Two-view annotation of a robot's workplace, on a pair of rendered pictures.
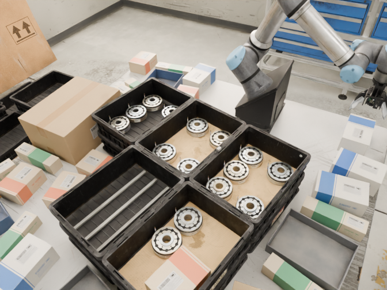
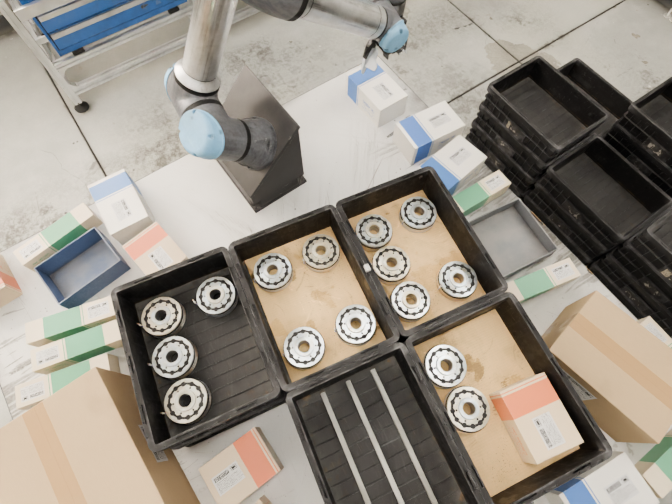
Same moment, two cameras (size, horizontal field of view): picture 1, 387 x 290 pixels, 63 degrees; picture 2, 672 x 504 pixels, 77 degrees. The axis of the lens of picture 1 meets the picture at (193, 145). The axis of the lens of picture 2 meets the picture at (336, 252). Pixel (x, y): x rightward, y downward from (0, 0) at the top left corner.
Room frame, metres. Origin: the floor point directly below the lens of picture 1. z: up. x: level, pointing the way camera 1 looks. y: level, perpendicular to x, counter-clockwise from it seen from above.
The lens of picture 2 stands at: (0.80, 0.27, 1.91)
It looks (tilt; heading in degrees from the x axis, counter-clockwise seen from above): 67 degrees down; 293
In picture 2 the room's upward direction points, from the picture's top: straight up
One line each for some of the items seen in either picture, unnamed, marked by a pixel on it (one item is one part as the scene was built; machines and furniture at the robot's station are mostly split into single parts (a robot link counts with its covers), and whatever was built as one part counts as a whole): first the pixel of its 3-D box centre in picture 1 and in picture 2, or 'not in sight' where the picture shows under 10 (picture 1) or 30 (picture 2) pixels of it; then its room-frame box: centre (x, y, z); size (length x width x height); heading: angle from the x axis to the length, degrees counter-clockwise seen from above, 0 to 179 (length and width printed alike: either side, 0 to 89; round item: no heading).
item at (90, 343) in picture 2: (131, 97); (82, 346); (1.53, 0.35, 0.73); 0.24 x 0.06 x 0.06; 45
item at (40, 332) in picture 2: (140, 91); (76, 321); (1.59, 0.30, 0.73); 0.24 x 0.06 x 0.06; 43
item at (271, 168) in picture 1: (280, 171); (418, 212); (0.80, -0.34, 0.86); 0.10 x 0.10 x 0.01
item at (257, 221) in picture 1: (251, 168); (417, 245); (0.77, -0.22, 0.92); 0.40 x 0.30 x 0.02; 137
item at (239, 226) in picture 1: (181, 251); (494, 396); (0.48, 0.06, 0.87); 0.40 x 0.30 x 0.11; 137
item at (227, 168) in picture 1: (236, 170); (391, 263); (0.82, -0.17, 0.86); 0.10 x 0.10 x 0.01
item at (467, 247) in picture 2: (250, 177); (414, 253); (0.77, -0.22, 0.87); 0.40 x 0.30 x 0.11; 137
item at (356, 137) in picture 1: (356, 135); (375, 93); (1.10, -0.80, 0.75); 0.20 x 0.12 x 0.09; 148
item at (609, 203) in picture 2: not in sight; (586, 205); (0.15, -0.98, 0.31); 0.40 x 0.30 x 0.34; 148
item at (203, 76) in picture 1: (199, 79); (124, 207); (1.66, -0.06, 0.75); 0.20 x 0.12 x 0.09; 146
